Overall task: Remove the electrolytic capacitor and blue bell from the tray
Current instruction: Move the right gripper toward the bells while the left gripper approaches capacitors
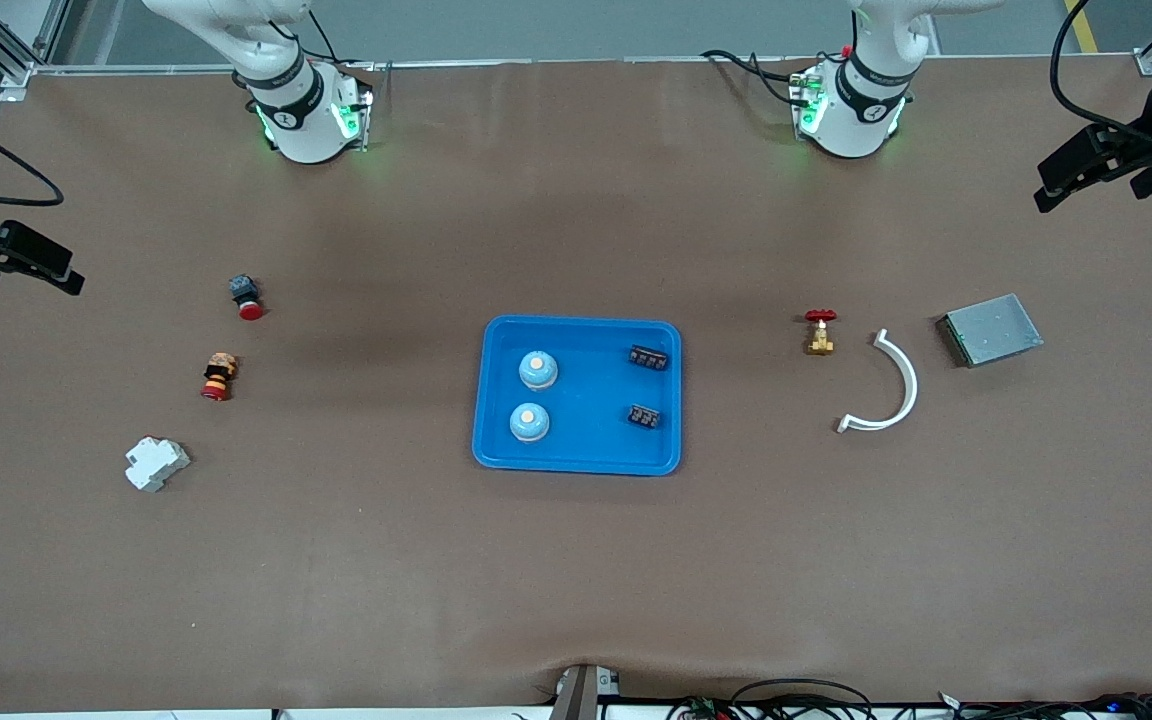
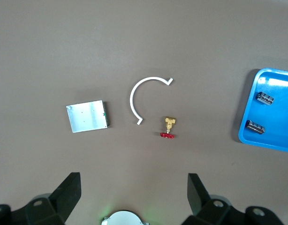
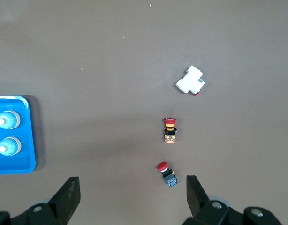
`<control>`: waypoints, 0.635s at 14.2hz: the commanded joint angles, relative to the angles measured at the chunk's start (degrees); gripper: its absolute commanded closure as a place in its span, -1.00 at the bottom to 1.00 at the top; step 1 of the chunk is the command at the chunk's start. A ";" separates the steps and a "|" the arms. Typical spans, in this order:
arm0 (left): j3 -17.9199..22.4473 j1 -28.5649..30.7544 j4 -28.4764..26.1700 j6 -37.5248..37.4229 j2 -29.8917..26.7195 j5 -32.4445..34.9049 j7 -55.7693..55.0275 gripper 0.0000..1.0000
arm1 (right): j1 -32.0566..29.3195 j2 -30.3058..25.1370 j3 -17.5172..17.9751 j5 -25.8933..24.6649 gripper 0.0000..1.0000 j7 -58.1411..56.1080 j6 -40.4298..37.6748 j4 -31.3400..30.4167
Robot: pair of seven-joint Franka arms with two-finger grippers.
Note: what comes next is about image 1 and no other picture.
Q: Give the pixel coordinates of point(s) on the grey metal box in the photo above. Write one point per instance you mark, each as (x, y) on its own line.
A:
(991, 330)

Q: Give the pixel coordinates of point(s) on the white circuit breaker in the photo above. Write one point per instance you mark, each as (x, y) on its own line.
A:
(157, 464)

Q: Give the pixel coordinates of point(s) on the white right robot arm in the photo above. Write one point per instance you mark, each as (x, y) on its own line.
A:
(301, 120)

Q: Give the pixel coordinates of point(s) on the black capacitor block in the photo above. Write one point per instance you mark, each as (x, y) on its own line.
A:
(644, 416)

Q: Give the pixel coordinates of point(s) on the white curved plastic bracket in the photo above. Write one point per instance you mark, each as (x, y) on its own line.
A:
(908, 385)

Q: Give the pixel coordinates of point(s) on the red push button switch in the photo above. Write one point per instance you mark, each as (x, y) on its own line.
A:
(247, 298)

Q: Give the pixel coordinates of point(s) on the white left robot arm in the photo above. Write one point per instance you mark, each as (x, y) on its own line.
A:
(856, 120)

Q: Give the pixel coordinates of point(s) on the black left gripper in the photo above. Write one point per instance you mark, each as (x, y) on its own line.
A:
(1139, 146)

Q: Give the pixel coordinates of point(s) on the red yellow emergency stop button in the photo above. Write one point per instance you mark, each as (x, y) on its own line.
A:
(219, 376)

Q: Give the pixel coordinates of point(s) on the brown table mat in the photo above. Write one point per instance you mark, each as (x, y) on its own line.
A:
(576, 580)

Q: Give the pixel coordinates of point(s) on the light blue desk bell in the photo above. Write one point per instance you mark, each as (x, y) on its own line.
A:
(538, 370)
(529, 423)

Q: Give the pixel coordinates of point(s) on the black terminal block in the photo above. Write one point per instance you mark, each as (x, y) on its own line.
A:
(648, 357)

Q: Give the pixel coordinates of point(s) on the blue plastic tray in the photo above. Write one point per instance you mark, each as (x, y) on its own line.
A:
(586, 440)

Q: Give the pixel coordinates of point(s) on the grey metal mounting bracket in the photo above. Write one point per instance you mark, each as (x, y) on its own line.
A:
(581, 695)

